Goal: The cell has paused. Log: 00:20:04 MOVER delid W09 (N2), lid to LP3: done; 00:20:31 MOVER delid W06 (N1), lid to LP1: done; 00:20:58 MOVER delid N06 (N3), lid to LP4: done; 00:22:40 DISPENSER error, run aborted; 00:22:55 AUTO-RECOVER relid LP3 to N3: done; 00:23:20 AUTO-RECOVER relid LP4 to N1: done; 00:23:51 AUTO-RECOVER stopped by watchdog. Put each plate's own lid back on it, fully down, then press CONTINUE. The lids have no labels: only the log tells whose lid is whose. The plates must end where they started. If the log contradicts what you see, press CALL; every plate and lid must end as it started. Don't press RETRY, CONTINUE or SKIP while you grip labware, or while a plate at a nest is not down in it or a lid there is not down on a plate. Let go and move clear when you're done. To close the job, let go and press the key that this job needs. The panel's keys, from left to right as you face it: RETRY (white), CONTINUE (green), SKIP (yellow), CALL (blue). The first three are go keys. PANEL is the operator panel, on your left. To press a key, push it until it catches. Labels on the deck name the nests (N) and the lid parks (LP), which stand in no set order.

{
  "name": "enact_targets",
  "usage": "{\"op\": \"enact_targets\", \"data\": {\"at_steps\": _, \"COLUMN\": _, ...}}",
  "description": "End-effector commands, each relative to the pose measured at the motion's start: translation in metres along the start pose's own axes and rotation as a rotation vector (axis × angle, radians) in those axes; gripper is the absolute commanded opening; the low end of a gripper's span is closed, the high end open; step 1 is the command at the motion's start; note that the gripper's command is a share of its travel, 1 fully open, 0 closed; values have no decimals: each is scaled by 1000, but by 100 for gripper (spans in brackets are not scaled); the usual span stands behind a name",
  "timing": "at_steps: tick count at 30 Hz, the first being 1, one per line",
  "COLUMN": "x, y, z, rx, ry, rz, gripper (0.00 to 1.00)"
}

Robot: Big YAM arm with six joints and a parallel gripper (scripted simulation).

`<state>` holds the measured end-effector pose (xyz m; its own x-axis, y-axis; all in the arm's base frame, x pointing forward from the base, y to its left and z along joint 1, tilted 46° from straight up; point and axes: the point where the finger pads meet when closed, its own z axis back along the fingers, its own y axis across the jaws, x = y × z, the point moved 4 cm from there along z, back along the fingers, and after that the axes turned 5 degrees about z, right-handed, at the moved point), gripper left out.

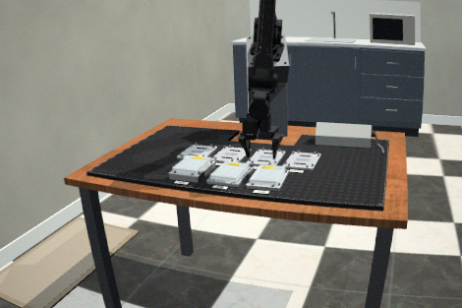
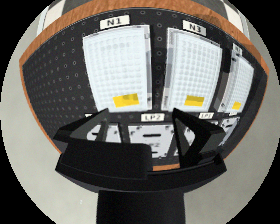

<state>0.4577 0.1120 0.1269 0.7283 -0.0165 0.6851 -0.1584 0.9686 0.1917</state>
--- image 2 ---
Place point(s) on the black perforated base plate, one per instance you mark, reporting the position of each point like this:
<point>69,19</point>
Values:
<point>58,88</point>

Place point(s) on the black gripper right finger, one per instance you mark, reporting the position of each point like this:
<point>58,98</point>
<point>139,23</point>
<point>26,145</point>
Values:
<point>207,136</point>

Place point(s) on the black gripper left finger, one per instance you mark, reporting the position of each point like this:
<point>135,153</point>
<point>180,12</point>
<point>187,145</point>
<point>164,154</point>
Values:
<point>80,128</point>

